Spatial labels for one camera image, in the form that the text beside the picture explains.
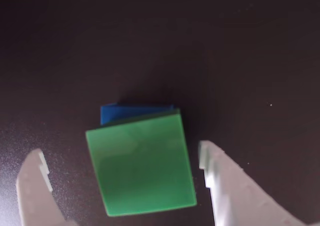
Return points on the green cube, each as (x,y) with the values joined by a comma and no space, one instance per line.
(140,166)

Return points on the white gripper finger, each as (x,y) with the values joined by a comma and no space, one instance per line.
(35,198)
(235,198)

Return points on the blue cube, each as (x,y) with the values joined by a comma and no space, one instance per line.
(117,113)

